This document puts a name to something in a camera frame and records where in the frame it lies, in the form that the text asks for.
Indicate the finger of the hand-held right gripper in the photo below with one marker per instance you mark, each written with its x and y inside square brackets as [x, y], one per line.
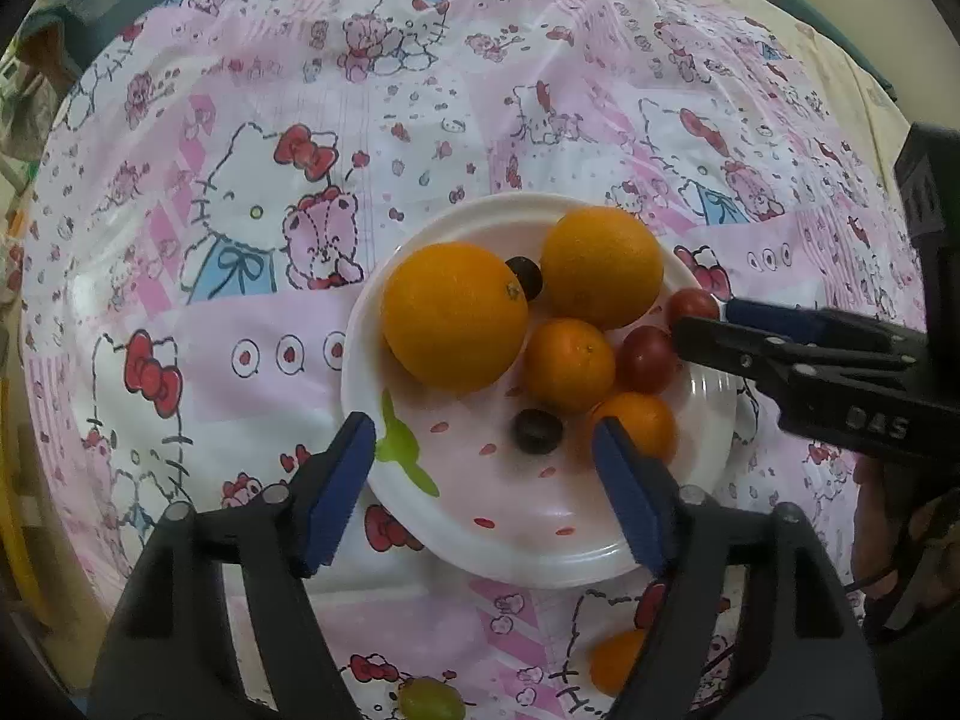
[780, 321]
[735, 352]

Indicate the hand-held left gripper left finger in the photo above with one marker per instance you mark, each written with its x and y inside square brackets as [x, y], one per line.
[341, 495]

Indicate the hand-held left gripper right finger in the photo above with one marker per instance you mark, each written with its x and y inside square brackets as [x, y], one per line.
[631, 496]

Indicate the small mandarin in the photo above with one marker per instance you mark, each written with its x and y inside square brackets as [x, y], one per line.
[615, 661]
[568, 364]
[646, 426]

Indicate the pink strawberry-print plate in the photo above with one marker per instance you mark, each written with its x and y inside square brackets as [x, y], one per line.
[525, 525]

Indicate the large smooth orange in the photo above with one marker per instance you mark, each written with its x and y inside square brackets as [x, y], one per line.
[600, 266]

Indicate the person's right hand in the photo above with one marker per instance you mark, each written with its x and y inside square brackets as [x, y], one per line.
[874, 517]

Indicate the dark grape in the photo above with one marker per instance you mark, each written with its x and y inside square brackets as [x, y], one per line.
[537, 432]
[525, 277]

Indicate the large orange with stem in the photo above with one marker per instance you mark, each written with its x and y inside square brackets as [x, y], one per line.
[450, 315]

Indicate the green grape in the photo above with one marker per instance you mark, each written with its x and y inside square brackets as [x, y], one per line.
[431, 699]

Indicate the cream sheet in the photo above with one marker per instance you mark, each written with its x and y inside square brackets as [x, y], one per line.
[825, 30]

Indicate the yellow bar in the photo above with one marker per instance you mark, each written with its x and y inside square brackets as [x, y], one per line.
[13, 525]

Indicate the pink cartoon-print tablecloth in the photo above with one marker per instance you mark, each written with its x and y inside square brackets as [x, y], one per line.
[300, 165]

